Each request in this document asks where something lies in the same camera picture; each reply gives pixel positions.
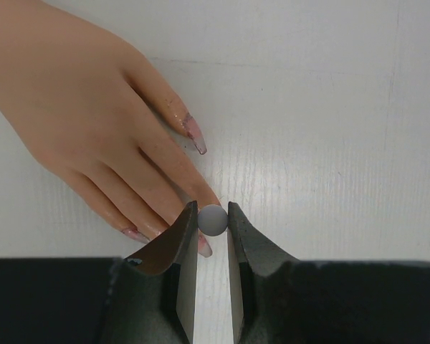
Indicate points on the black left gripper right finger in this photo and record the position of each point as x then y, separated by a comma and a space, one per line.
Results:
277, 298

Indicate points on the mannequin hand with painted nails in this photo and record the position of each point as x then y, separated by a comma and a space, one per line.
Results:
95, 112

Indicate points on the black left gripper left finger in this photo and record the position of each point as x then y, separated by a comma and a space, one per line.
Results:
148, 297

